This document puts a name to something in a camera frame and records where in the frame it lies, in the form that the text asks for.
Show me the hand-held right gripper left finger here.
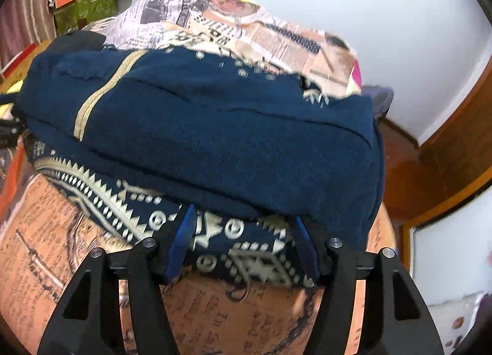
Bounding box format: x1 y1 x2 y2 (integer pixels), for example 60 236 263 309
36 203 197 355

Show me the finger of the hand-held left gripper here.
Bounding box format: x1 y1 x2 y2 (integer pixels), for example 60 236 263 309
0 118 23 149

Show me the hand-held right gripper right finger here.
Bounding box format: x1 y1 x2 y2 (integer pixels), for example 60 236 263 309
290 217 446 355

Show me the navy patterned hoodie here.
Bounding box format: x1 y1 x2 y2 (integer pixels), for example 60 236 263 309
11 45 386 289

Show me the yellow cloth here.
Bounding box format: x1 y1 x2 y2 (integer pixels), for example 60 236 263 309
0 81 24 117

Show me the cardboard box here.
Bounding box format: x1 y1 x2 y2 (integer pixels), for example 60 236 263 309
0 42 51 88

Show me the newspaper print blanket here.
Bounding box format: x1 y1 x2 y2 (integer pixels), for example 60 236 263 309
0 0 398 355

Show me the black garment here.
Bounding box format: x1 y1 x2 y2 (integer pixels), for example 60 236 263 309
48 30 107 55

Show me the striped curtain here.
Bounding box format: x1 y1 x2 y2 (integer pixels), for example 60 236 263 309
0 0 58 73

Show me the green box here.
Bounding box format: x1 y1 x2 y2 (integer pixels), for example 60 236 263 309
54 0 118 34

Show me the white framed board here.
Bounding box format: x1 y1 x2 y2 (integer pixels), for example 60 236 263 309
400 182 492 344

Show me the purple grey cloth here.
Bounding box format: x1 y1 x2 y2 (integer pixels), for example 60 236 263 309
363 86 396 119

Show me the pink cloth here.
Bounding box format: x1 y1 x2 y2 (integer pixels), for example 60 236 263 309
348 61 364 96

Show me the wooden door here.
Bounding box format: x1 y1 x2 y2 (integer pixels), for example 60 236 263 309
417 45 492 221

